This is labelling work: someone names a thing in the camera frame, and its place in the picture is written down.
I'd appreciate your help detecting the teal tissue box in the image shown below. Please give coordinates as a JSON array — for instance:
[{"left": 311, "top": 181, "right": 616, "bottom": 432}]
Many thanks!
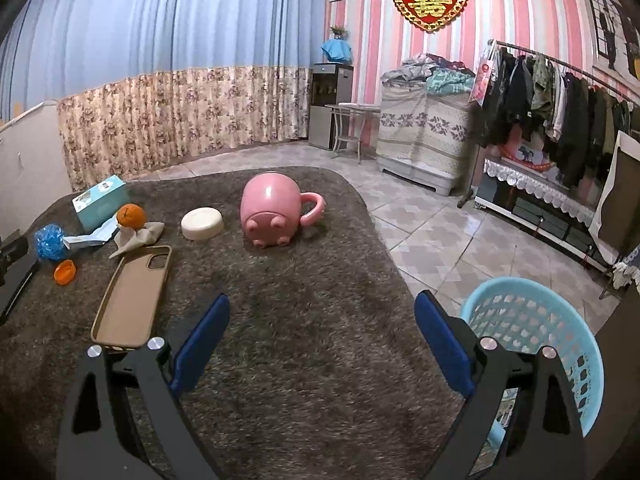
[{"left": 71, "top": 175, "right": 128, "bottom": 233}]

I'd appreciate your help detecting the printed snack packet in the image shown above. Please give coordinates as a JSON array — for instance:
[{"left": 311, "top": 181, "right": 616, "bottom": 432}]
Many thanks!
[{"left": 492, "top": 387, "right": 521, "bottom": 461}]

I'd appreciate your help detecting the pink hanging bag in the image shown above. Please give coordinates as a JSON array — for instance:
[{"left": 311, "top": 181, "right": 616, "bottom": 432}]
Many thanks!
[{"left": 470, "top": 47, "right": 496, "bottom": 106}]

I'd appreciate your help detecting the blue and white paper packet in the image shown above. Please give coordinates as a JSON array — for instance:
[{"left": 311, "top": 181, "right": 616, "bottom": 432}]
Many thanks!
[{"left": 62, "top": 222, "right": 121, "bottom": 250}]

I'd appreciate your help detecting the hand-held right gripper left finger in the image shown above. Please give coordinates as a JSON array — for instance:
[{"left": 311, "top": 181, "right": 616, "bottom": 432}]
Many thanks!
[{"left": 57, "top": 292, "right": 232, "bottom": 480}]

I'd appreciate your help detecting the white framed brown board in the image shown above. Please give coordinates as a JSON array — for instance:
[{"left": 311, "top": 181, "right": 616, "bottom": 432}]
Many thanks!
[{"left": 589, "top": 130, "right": 640, "bottom": 266}]

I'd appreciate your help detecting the pile of clothes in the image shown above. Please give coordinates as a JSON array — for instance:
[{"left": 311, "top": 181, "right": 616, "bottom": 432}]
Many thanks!
[{"left": 381, "top": 52, "right": 476, "bottom": 93}]

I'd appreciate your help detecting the blue plastic bag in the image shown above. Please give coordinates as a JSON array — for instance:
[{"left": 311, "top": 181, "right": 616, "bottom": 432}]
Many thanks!
[{"left": 34, "top": 225, "right": 68, "bottom": 262}]

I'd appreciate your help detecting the red heart wall decoration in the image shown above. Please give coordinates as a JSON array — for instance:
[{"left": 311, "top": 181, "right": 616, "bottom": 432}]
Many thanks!
[{"left": 391, "top": 0, "right": 469, "bottom": 33}]

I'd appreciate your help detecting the blue and floral curtain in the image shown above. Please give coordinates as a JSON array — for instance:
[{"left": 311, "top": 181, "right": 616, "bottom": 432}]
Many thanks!
[{"left": 0, "top": 0, "right": 331, "bottom": 191}]

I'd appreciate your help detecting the partly peeled orange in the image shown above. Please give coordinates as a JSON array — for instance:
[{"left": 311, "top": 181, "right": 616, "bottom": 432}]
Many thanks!
[{"left": 116, "top": 203, "right": 147, "bottom": 231}]

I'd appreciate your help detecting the blue patterned cloth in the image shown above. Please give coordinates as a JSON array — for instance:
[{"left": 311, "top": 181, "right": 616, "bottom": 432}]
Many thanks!
[{"left": 612, "top": 245, "right": 640, "bottom": 291}]

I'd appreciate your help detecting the white round bowl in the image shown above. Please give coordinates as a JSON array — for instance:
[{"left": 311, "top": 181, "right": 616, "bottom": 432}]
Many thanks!
[{"left": 181, "top": 206, "right": 224, "bottom": 241}]

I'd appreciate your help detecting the black phone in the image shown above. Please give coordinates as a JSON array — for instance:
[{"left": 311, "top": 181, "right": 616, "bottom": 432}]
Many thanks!
[{"left": 0, "top": 258, "right": 42, "bottom": 325}]

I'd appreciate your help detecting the small metal side table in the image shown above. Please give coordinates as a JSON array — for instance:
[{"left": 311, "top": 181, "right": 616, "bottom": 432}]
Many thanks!
[{"left": 325, "top": 102, "right": 382, "bottom": 163}]

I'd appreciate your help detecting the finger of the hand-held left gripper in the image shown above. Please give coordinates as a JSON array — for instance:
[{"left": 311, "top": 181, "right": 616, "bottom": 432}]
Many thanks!
[{"left": 0, "top": 236, "right": 29, "bottom": 273}]

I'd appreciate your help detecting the brown phone case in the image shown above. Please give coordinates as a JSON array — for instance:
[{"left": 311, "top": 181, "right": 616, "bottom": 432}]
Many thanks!
[{"left": 90, "top": 245, "right": 173, "bottom": 350}]

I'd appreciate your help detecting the white lace cloth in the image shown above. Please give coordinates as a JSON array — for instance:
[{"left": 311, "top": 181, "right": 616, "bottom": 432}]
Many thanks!
[{"left": 482, "top": 157, "right": 601, "bottom": 226}]

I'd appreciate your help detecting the pink pig mug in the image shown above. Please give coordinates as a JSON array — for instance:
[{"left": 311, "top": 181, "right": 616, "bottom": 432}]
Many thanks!
[{"left": 239, "top": 172, "right": 327, "bottom": 248}]

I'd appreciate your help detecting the beige tissue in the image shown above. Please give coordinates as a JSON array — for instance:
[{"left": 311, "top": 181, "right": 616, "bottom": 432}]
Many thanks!
[{"left": 109, "top": 221, "right": 166, "bottom": 260}]

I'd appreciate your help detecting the light blue plastic basket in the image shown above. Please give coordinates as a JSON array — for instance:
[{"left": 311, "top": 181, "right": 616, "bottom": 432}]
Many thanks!
[{"left": 460, "top": 277, "right": 605, "bottom": 461}]

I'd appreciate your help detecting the blue bottle cover cloth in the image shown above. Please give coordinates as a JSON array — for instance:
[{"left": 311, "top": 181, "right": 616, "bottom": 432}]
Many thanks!
[{"left": 321, "top": 37, "right": 353, "bottom": 64}]

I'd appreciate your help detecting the wedding wall poster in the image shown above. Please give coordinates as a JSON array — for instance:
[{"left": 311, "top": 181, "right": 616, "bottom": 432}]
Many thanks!
[{"left": 585, "top": 0, "right": 640, "bottom": 81}]

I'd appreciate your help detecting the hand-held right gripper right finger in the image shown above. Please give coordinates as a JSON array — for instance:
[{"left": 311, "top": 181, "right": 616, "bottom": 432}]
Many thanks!
[{"left": 414, "top": 289, "right": 586, "bottom": 480}]

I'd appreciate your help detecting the row of hanging clothes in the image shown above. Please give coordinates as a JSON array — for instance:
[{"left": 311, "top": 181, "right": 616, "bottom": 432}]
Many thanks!
[{"left": 472, "top": 45, "right": 640, "bottom": 186}]

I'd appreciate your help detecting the low cabinet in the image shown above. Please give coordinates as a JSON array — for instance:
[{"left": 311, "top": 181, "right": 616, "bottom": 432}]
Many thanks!
[{"left": 472, "top": 157, "right": 616, "bottom": 271}]

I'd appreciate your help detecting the metal clothes rack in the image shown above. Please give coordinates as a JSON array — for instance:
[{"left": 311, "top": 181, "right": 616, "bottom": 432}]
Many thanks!
[{"left": 457, "top": 39, "right": 640, "bottom": 211}]

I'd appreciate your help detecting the grey water dispenser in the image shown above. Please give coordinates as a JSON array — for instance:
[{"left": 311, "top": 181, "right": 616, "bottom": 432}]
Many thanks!
[{"left": 308, "top": 62, "right": 354, "bottom": 151}]

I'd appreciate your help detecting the chest under patterned cloth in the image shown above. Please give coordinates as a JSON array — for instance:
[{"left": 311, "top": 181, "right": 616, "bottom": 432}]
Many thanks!
[{"left": 375, "top": 77, "right": 476, "bottom": 196}]

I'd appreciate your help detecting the white cabinet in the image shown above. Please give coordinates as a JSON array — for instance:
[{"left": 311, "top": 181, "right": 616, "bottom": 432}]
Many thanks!
[{"left": 0, "top": 100, "right": 71, "bottom": 241}]

